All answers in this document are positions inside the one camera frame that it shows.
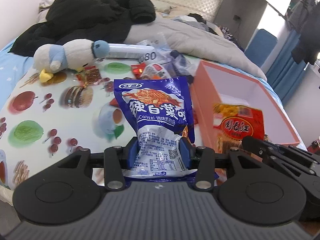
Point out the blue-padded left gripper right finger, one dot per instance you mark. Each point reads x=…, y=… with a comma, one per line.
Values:
x=201, y=159

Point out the blue curtain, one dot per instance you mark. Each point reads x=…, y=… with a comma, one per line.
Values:
x=284, y=75

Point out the crumpled clear plastic bag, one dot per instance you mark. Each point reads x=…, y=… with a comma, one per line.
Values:
x=173, y=61

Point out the brown sticks snack packet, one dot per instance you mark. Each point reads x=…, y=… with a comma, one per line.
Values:
x=89, y=76

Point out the clothes pile on bed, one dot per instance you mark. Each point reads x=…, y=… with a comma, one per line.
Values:
x=197, y=21

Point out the white blue plush duck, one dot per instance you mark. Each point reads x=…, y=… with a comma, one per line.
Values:
x=50, y=59

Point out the white red snack pouch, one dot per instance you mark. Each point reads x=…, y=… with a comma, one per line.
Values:
x=155, y=71

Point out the grey duvet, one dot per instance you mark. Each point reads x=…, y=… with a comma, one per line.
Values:
x=195, y=42

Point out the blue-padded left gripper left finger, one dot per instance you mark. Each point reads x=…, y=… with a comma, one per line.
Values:
x=117, y=159

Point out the black puffer jacket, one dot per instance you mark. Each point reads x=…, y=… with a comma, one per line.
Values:
x=66, y=20

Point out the white cylindrical tube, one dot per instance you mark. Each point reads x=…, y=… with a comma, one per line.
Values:
x=128, y=51

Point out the small red foil snack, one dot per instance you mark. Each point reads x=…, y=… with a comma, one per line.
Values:
x=138, y=69

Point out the blue pickled cabbage snack bag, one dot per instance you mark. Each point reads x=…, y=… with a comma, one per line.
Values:
x=161, y=113

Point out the red noodle snack bag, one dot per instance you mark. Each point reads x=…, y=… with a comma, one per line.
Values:
x=231, y=123

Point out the blue chair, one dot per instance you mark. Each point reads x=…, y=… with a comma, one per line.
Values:
x=260, y=47

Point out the hanging clothes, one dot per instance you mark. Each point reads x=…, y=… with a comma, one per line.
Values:
x=304, y=19

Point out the fruit print tablecloth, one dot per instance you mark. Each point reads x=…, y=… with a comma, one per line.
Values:
x=43, y=123

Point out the pink cardboard box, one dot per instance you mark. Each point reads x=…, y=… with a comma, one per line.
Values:
x=214, y=83

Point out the grey wardrobe cabinet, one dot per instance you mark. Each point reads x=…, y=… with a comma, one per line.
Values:
x=244, y=18

